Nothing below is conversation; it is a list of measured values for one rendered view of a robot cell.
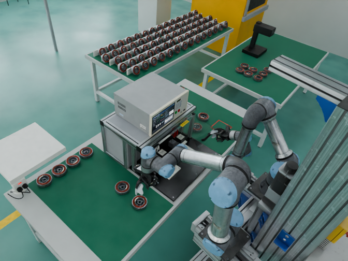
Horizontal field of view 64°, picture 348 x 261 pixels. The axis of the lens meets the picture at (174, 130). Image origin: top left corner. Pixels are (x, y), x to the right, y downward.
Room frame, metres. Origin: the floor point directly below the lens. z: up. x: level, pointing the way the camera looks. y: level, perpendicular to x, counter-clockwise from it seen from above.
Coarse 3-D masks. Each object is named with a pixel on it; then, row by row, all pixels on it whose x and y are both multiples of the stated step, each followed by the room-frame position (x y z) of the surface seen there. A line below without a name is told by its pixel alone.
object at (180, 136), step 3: (171, 135) 1.72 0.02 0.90; (177, 135) 1.73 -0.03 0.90; (180, 135) 1.71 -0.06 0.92; (174, 138) 1.69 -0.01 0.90; (177, 138) 1.67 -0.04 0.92; (180, 138) 1.67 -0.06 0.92; (183, 138) 1.68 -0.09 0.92; (171, 141) 1.71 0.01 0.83; (177, 141) 1.66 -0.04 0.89; (180, 141) 1.65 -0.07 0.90; (183, 141) 1.68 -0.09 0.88; (186, 141) 1.68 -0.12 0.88
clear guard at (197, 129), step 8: (184, 120) 1.74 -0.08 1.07; (192, 120) 1.75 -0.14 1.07; (200, 120) 1.77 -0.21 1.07; (176, 128) 1.63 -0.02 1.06; (184, 128) 1.64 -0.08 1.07; (192, 128) 1.65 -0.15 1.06; (200, 128) 1.66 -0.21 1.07; (208, 128) 1.68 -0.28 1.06; (192, 136) 1.56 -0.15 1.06; (200, 136) 1.58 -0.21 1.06; (200, 144) 1.53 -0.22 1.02
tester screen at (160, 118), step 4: (168, 108) 1.61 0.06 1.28; (172, 108) 1.65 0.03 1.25; (164, 112) 1.57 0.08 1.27; (168, 112) 1.61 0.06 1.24; (156, 116) 1.50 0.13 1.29; (160, 116) 1.53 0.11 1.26; (164, 116) 1.57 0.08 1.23; (168, 116) 1.61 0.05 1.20; (156, 120) 1.50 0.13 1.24; (160, 120) 1.53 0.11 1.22; (164, 120) 1.58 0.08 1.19; (156, 124) 1.50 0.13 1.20; (164, 124) 1.58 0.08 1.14; (152, 128) 1.47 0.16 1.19; (152, 132) 1.47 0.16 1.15
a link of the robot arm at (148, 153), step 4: (144, 148) 0.97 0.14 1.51; (148, 148) 0.98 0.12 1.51; (152, 148) 0.98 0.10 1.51; (144, 152) 0.95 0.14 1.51; (148, 152) 0.95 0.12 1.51; (152, 152) 0.95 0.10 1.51; (144, 156) 0.93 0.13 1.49; (148, 156) 0.93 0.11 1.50; (152, 156) 0.94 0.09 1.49; (144, 160) 0.93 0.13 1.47; (148, 160) 0.92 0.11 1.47; (144, 164) 0.93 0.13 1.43; (148, 164) 0.91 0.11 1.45; (144, 168) 0.93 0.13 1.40; (148, 168) 0.93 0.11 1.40
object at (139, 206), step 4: (136, 196) 1.15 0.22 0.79; (140, 196) 1.15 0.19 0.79; (132, 200) 1.11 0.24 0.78; (136, 200) 1.12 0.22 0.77; (140, 200) 1.12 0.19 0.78; (144, 200) 1.12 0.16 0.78; (132, 204) 1.09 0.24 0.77; (136, 204) 1.08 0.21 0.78; (140, 204) 1.10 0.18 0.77; (144, 204) 1.09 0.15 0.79; (136, 208) 1.05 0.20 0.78; (140, 208) 1.06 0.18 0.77; (144, 208) 1.07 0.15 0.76
